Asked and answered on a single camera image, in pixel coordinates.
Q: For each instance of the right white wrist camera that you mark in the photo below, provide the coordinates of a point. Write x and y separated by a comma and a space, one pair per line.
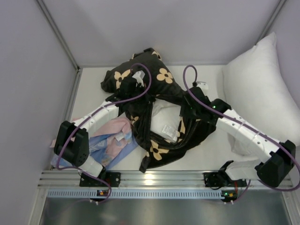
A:
203, 85

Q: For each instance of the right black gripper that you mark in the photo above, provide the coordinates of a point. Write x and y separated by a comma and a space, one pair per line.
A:
187, 106

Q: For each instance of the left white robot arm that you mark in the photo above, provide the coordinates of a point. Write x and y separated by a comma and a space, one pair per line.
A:
72, 142

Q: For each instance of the pink cloth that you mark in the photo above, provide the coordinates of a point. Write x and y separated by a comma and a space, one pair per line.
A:
119, 125

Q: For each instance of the left aluminium frame post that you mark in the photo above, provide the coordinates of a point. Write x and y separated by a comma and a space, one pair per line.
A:
47, 14

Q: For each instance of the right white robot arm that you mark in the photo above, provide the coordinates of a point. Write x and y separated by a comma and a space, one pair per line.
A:
275, 159

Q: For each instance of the black floral pillowcase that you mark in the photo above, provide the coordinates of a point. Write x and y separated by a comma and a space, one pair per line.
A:
162, 85

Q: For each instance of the large white pillow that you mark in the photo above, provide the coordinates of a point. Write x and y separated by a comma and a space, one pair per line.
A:
255, 89

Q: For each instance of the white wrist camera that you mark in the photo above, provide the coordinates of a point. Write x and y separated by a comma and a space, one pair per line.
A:
138, 76
203, 85

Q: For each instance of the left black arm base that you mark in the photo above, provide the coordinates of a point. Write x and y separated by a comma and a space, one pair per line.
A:
112, 178

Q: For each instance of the aluminium mounting rail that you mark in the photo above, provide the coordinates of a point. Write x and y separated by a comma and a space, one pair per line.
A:
129, 179

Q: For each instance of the right aluminium frame post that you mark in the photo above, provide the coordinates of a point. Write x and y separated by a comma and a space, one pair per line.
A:
270, 21

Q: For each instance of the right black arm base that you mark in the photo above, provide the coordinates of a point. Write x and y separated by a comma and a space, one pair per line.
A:
219, 179

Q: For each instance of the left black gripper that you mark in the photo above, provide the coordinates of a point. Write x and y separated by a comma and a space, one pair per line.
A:
128, 84

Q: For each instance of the slotted grey cable duct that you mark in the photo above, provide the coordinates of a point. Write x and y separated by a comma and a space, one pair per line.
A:
139, 194

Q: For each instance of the blue patterned cloth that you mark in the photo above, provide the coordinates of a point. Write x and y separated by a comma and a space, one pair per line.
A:
109, 150

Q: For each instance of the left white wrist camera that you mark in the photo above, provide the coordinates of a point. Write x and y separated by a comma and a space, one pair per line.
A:
138, 76

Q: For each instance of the aluminium frame post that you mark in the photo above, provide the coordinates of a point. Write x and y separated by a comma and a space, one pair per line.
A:
270, 21
47, 14

